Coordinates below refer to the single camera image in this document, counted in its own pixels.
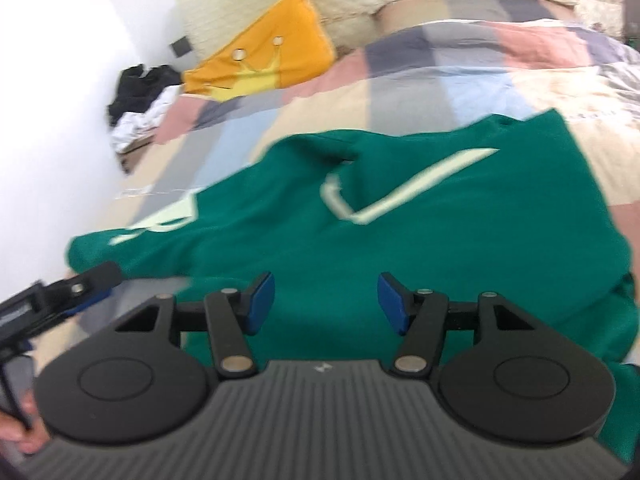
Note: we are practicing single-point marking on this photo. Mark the green hoodie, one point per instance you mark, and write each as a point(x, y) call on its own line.
point(400, 220)

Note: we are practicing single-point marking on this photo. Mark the white clothes pile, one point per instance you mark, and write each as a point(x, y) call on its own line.
point(140, 125)

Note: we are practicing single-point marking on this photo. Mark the person's left hand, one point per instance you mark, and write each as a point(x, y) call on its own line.
point(22, 435)

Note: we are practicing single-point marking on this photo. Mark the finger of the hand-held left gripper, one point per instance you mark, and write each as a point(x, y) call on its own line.
point(87, 282)

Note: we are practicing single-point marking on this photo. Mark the dark wall switch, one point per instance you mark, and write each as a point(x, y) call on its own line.
point(181, 46)

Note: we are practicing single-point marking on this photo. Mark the orange crown pillow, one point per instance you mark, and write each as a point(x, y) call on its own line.
point(265, 55)

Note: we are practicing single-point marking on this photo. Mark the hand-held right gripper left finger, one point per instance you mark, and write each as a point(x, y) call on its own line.
point(260, 305)

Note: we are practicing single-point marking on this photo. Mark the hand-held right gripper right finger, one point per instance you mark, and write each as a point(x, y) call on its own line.
point(395, 305)

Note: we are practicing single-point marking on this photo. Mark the black clothes pile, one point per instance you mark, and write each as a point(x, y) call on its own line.
point(140, 87)

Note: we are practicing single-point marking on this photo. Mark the wooden nightstand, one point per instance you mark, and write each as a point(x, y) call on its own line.
point(135, 157)

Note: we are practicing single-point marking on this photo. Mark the checkered blanket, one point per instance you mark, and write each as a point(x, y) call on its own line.
point(410, 75)

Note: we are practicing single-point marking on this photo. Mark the checkered pillow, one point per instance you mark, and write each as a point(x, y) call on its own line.
point(475, 7)

